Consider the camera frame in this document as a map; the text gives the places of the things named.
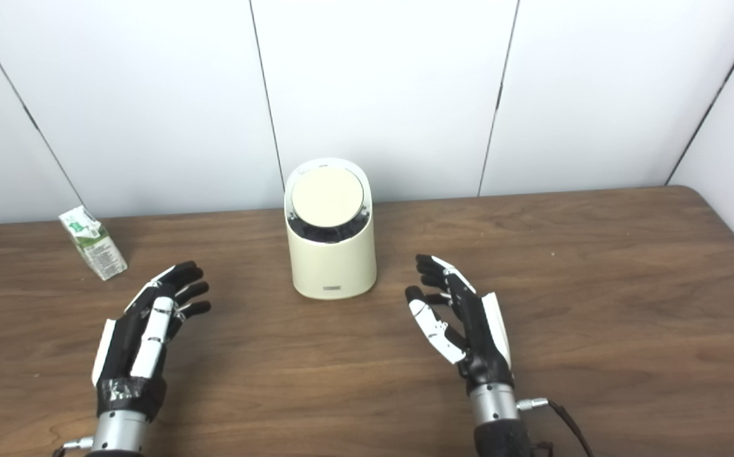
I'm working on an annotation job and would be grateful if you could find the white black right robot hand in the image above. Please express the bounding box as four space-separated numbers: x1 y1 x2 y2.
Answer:
404 254 515 397

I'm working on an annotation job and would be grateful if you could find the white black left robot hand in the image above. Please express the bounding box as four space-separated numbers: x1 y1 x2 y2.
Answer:
91 260 212 423

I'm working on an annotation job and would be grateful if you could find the green white milk carton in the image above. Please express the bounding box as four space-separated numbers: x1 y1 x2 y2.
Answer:
58 206 128 281

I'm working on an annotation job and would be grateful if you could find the cream-colored round bin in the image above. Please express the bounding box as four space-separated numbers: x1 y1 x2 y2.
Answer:
284 158 378 300

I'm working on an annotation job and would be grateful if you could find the cream round bin lid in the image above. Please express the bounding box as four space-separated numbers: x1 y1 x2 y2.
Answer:
291 167 365 227

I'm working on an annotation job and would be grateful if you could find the black bin liner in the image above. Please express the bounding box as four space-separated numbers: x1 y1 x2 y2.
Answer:
288 213 368 245

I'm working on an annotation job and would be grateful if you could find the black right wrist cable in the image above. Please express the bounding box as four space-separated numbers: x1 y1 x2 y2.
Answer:
516 397 596 457

